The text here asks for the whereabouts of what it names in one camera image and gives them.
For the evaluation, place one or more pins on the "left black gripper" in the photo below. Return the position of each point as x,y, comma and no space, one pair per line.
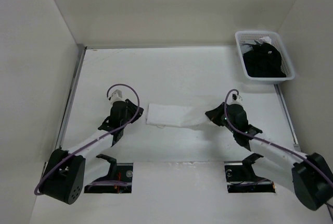
132,108

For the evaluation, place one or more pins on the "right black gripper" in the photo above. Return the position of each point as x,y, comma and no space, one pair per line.
214,113

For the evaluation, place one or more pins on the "white tank top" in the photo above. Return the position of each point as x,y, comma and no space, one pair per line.
191,117

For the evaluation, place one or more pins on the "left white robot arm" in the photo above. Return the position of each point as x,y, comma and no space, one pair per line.
70,172

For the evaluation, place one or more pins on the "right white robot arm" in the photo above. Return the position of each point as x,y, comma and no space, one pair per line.
307,176

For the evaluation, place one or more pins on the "black tank top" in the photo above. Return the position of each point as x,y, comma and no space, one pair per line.
263,60

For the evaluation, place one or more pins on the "white plastic basket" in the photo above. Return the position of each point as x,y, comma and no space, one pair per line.
249,36

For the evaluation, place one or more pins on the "small white cloth in basket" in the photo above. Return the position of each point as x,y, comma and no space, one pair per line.
265,39

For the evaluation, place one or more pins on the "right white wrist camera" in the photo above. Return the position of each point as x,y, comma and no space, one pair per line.
236,99

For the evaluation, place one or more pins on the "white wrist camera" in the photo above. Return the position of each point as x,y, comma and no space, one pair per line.
115,96
236,99

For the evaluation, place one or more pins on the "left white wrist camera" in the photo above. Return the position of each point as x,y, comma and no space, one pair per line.
115,96

